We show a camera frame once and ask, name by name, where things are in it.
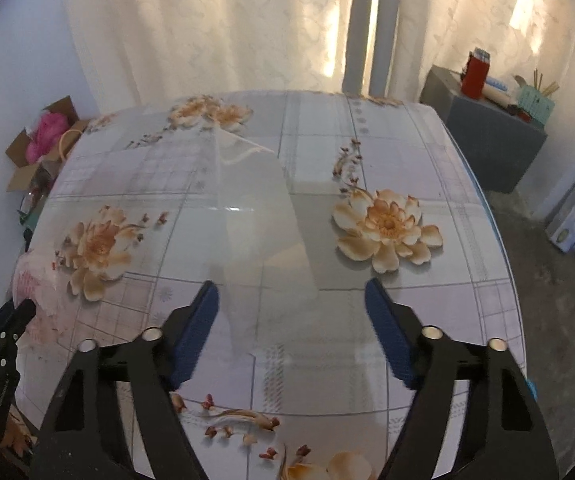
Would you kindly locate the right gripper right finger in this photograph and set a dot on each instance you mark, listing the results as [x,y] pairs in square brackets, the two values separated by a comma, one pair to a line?
[503,434]

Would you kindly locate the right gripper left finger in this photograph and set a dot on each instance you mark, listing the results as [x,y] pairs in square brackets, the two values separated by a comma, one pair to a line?
[82,437]

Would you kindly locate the clear plastic bag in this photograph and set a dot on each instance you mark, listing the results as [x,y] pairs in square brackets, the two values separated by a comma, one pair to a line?
[268,291]

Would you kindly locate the cardboard box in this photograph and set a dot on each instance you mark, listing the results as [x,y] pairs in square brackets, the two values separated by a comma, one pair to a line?
[25,176]

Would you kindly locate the floral tablecloth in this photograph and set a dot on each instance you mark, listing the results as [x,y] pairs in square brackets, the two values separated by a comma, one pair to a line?
[379,191]

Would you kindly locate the red paper gift bag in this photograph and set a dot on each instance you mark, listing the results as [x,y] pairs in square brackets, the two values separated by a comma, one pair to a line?
[66,143]

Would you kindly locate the pink plush item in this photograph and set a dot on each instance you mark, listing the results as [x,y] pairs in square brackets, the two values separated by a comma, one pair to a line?
[50,127]

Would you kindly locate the grey cabinet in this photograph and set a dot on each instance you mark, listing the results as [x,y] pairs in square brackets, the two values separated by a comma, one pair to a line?
[498,146]

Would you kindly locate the teal utensil holder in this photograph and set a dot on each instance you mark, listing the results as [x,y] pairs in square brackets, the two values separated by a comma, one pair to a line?
[537,106]

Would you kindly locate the wooden rolling pin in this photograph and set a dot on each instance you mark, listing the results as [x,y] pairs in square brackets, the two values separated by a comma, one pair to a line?
[497,96]

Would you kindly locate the white lace curtain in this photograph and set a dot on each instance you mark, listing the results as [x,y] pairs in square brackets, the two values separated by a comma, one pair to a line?
[143,51]

